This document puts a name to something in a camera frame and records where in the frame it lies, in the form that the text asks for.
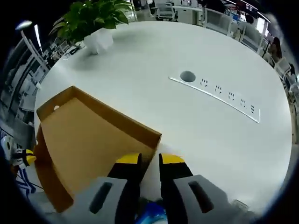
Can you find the table power socket strip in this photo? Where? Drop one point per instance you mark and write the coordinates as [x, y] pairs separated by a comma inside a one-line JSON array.
[[233, 102]]

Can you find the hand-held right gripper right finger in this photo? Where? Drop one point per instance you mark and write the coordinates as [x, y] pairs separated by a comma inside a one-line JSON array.
[[177, 191]]

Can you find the row of white office chairs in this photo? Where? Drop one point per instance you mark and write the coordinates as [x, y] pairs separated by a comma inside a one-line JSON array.
[[283, 67]]

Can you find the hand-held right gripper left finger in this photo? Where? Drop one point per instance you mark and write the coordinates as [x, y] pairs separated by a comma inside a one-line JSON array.
[[126, 191]]

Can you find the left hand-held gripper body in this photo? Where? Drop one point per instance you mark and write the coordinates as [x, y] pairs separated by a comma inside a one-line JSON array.
[[12, 154]]

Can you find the blue soft wet wipes pack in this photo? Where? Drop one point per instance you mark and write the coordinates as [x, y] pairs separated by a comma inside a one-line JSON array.
[[151, 214]]

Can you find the cardboard shoe box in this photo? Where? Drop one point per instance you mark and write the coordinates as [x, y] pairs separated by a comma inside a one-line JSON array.
[[88, 140]]

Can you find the green plant in white pot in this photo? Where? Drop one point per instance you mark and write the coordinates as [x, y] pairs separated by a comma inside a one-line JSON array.
[[93, 16]]

